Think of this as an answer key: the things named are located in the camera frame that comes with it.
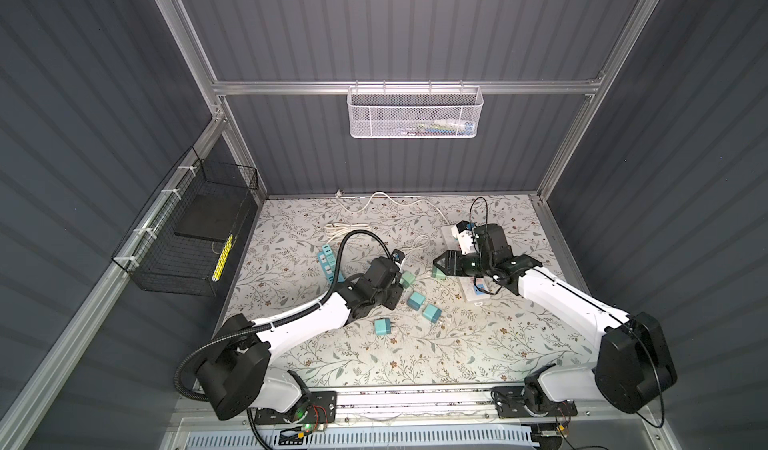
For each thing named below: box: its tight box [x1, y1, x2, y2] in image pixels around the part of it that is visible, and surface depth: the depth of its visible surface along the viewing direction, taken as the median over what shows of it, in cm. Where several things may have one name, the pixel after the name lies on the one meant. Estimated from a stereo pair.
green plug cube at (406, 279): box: [399, 270, 417, 289], surface depth 97 cm
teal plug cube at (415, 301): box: [407, 292, 425, 311], surface depth 92 cm
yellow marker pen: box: [211, 234, 234, 282], surface depth 70 cm
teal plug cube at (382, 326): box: [374, 318, 391, 335], surface depth 86 cm
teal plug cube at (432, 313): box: [423, 304, 442, 323], surface depth 89 cm
